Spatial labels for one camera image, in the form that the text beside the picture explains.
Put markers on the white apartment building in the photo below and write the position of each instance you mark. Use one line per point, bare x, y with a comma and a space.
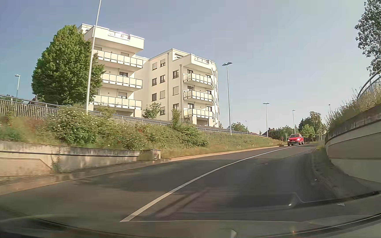
164, 86

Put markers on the road markings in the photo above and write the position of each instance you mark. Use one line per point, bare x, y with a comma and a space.
177, 189

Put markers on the grey asphalt road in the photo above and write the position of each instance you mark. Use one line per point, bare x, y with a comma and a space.
243, 178

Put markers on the grassy bank with bushes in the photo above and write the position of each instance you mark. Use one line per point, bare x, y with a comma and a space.
111, 132

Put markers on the red car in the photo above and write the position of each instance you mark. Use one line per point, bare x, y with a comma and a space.
295, 139

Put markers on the car's own bonnet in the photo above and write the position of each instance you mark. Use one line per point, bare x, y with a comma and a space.
190, 229

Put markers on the group of trees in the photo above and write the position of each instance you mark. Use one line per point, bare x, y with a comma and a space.
309, 127

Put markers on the large green tree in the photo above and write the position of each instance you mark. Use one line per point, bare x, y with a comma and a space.
63, 69

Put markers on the metal railing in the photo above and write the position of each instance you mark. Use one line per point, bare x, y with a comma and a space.
25, 109
380, 79

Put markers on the grass verge strip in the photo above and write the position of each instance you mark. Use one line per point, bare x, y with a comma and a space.
359, 105

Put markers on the tall leafy tree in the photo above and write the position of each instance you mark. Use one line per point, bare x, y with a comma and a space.
380, 31

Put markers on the tall grey lamp post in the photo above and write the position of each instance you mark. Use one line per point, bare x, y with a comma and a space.
91, 66

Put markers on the concrete retaining wall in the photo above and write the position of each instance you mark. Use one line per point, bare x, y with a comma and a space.
45, 158
365, 145

